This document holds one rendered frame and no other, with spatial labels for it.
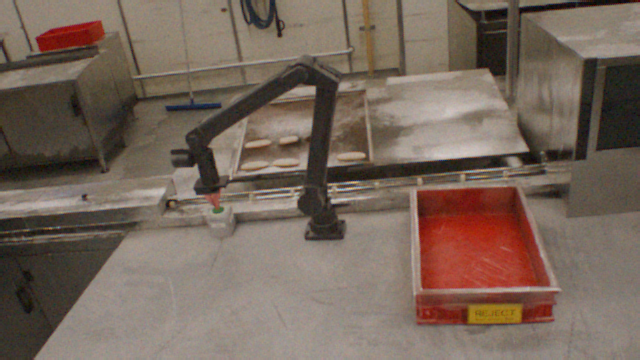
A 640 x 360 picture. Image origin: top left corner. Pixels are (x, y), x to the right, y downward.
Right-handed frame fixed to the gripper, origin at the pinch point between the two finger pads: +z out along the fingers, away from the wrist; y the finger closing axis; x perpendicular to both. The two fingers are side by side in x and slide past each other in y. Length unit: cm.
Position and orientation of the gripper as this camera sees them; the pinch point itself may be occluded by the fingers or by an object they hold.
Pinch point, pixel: (217, 206)
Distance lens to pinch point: 167.8
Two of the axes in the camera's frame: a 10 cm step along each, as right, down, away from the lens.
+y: 9.9, -1.0, -1.0
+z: 1.3, 8.7, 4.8
